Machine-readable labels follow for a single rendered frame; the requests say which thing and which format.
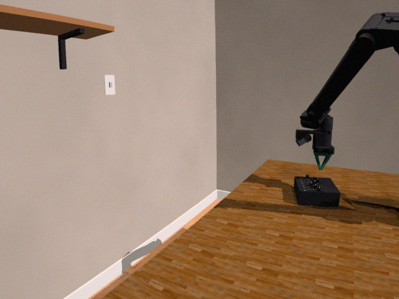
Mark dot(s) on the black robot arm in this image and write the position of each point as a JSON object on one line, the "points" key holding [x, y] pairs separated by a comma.
{"points": [[381, 31]]}

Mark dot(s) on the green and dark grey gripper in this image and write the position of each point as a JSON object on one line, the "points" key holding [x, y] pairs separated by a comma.
{"points": [[327, 150]]}

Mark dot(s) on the grey lighting desk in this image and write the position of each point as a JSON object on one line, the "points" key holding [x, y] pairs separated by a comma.
{"points": [[309, 192]]}

